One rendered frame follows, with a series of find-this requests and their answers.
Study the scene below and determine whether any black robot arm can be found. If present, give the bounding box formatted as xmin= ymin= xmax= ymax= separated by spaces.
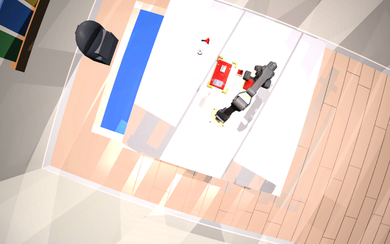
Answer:
xmin=215 ymin=61 xmax=277 ymax=123

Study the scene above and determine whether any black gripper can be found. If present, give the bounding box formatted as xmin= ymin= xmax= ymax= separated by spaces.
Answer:
xmin=243 ymin=71 xmax=271 ymax=89

